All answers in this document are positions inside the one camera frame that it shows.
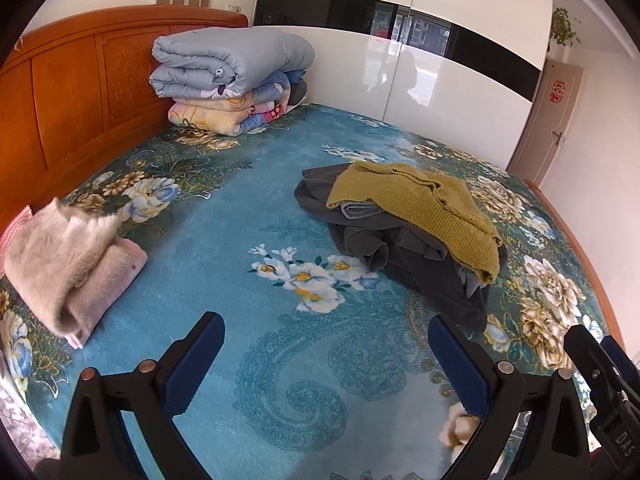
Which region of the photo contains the wooden bed headboard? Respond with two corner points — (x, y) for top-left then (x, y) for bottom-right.
(0, 5), (249, 233)

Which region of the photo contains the blue floral bed blanket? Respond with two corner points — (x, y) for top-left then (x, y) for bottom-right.
(0, 102), (626, 480)

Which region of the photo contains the white black striped wardrobe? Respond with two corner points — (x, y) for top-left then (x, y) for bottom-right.
(252, 0), (555, 173)

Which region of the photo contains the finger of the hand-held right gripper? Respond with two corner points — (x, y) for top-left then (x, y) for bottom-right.
(600, 335), (640, 396)
(563, 324), (632, 413)

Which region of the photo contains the olive knit sweater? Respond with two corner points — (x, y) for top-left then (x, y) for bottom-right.
(326, 161), (502, 283)

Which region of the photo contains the folded beige fuzzy sweater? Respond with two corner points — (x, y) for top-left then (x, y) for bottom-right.
(2, 198), (132, 335)

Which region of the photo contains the beige room door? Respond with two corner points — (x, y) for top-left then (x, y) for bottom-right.
(506, 57), (585, 188)

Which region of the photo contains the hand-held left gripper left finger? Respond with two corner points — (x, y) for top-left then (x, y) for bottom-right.
(60, 311), (226, 480)

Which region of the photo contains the folded grey blue quilt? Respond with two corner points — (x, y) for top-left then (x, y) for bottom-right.
(149, 27), (316, 98)

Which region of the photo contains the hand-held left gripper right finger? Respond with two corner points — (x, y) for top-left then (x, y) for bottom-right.
(429, 314), (601, 480)

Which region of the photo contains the folded floral quilt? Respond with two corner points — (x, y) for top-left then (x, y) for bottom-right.
(167, 70), (308, 137)

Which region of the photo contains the grey blue garment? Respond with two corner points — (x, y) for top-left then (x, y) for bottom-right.
(340, 200), (383, 220)

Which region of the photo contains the folded pink garment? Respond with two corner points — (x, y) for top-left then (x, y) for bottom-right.
(0, 207), (149, 351)

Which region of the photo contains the dark grey garment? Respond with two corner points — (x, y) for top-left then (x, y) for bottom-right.
(293, 163), (509, 333)

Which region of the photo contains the green hanging plant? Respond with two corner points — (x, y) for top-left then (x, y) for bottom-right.
(547, 7), (583, 53)

